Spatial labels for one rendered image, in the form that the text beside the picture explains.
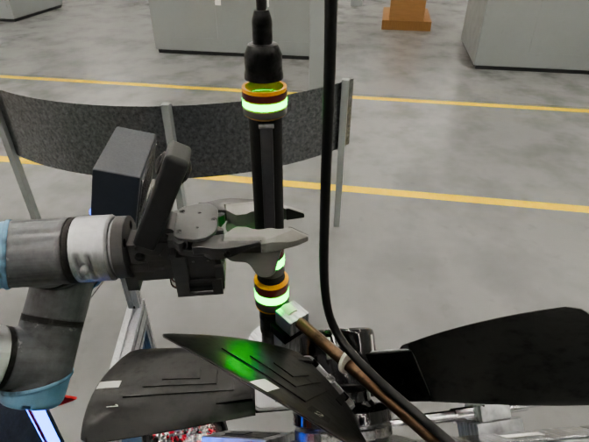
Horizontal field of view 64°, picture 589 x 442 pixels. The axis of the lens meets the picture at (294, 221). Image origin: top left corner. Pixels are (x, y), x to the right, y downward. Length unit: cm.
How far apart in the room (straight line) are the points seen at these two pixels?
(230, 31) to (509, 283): 511
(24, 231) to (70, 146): 220
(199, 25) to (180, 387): 646
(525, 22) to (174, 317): 546
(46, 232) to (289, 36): 623
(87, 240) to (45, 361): 18
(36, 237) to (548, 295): 267
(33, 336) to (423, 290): 228
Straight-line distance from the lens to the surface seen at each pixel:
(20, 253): 57
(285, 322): 58
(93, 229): 55
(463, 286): 281
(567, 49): 691
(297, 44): 670
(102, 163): 123
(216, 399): 72
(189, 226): 53
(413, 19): 865
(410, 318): 254
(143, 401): 73
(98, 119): 259
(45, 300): 67
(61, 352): 67
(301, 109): 258
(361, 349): 70
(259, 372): 45
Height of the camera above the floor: 177
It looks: 34 degrees down
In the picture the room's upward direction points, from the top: straight up
